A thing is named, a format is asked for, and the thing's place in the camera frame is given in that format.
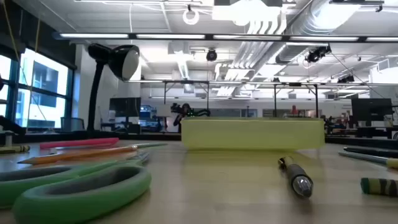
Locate yellow-green translucent supply box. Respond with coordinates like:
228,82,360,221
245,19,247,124
180,117,326,151

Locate grey slim pen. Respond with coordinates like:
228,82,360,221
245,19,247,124
57,142,169,154

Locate grey click pen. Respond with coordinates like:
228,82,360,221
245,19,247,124
277,156,314,199

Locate pink marker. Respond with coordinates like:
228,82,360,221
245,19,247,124
39,137,120,150

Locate orange wooden pencil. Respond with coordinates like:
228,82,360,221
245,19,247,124
17,144,139,166

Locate green-handled scissors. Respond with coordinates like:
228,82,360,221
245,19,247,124
0,151,153,224

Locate green crayon yellow-green wrapper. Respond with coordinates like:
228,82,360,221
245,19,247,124
360,177,398,197
0,144,31,155

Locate white shaded table lamp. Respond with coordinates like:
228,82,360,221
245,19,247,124
156,104,172,118

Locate black computer monitor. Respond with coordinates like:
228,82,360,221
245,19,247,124
108,97,142,118
351,98,394,127

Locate black desk lamp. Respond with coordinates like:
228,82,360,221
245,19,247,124
86,43,141,134

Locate grey bin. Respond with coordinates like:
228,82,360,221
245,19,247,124
60,116,85,133

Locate black ceiling device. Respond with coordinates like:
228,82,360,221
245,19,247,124
304,45,332,63

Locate large window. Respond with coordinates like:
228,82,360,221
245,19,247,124
0,48,74,130

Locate black aluminium table frame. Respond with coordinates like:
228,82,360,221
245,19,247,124
0,115,398,150

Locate black metal rack frame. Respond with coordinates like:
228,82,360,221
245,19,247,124
163,80,320,119

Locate white hanging ring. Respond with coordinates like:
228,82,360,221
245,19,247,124
182,8,200,26

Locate long black light rail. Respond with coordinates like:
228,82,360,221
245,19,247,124
52,30,398,44

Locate white plastic post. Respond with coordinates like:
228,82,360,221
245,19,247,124
2,130,15,147

